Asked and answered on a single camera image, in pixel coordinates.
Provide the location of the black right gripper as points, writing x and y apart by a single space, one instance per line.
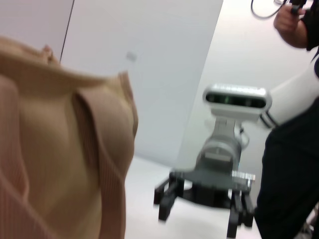
211 178

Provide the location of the khaki canvas food bag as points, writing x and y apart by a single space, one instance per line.
62 149

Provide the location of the person's bare forearm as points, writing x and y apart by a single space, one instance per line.
290 27

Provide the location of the person's black shirt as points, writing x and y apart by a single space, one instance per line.
312 27

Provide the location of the black hand-held controller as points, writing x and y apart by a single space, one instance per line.
297 6

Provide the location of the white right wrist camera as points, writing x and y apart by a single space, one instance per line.
236 99

